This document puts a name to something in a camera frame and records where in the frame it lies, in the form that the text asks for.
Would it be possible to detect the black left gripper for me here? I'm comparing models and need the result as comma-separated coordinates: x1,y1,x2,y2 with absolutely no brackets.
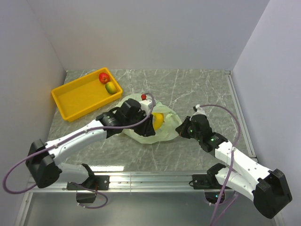
125,109,156,137

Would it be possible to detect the yellow toy fruit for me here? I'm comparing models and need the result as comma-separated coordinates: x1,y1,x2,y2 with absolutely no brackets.
105,81,117,95

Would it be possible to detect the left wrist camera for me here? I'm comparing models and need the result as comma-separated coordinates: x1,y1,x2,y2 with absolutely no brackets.
139,94,153,113

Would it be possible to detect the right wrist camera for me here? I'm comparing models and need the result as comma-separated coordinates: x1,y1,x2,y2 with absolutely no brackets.
192,105,206,116

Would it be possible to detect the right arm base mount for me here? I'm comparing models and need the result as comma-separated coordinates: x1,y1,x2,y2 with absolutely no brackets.
189,174,222,204

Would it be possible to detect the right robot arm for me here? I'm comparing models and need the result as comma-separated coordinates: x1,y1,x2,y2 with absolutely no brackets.
175,114,293,219

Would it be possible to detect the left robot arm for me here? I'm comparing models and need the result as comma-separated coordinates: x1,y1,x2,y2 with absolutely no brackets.
25,98,156,189

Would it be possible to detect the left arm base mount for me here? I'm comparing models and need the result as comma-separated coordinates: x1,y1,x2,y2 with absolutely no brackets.
66,175,110,204

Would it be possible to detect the yellow plastic tray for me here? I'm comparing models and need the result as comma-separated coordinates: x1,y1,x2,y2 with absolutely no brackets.
51,68,123,122

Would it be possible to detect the aluminium front rail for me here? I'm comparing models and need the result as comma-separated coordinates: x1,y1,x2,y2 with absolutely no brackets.
25,170,275,194

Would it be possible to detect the aluminium side rail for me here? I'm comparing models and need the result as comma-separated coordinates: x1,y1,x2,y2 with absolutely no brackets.
224,71,258,162

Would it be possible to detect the red toy fruit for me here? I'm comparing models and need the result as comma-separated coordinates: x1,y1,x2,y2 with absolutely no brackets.
98,73,111,84

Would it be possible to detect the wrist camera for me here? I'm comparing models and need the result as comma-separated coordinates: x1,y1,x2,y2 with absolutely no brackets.
192,105,206,116
139,94,153,113

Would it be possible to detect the yellow toy banana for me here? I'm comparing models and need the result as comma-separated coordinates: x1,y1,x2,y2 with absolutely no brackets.
152,113,164,130

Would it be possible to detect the green plastic bag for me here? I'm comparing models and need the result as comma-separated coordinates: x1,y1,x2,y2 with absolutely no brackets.
122,99,182,144

